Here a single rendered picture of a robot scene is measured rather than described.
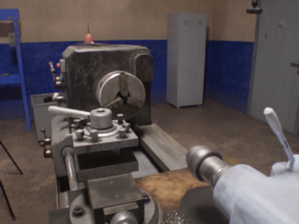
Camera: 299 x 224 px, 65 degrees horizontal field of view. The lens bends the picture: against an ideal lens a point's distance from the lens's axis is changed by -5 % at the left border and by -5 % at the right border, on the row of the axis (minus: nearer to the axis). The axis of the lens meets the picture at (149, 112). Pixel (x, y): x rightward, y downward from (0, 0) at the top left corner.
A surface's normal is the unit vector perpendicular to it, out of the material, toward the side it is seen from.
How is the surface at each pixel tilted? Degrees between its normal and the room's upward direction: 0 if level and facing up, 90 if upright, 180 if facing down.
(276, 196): 0
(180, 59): 90
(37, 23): 90
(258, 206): 55
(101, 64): 90
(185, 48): 90
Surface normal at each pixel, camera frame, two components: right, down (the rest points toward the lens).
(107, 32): 0.36, 0.27
